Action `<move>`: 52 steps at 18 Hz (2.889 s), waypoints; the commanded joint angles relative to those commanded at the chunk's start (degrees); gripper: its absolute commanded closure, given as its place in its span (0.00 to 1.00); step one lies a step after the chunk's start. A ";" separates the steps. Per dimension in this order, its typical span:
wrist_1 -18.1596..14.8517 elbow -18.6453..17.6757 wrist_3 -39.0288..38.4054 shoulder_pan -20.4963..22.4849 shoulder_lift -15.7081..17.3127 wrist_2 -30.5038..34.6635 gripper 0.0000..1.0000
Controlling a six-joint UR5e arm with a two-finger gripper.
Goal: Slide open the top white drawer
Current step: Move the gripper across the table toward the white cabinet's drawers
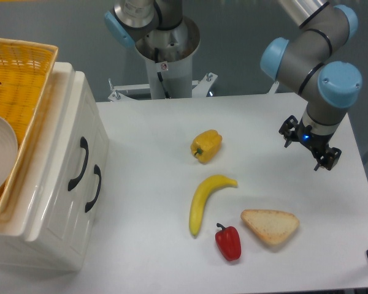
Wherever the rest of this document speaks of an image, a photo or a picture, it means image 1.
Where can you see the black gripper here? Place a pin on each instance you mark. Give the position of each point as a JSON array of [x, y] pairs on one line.
[[325, 156]]

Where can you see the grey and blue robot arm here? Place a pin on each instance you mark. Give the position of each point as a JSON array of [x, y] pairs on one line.
[[329, 88]]

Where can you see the white drawer cabinet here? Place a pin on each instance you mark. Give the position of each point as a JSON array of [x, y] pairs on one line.
[[18, 217]]

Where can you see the slice of bread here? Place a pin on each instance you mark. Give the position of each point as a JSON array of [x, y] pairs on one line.
[[271, 226]]

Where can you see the yellow bell pepper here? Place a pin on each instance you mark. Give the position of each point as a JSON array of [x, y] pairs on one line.
[[206, 145]]

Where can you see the yellow banana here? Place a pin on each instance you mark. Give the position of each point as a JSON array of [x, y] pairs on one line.
[[204, 190]]

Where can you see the red bell pepper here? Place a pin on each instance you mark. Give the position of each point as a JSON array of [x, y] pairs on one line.
[[228, 242]]

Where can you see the yellow woven basket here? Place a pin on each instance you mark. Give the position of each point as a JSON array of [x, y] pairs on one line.
[[25, 68]]

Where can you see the white metal table bracket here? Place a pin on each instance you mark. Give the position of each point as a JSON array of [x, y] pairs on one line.
[[274, 88]]

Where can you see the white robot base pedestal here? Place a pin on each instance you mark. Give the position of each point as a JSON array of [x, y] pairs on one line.
[[168, 57]]

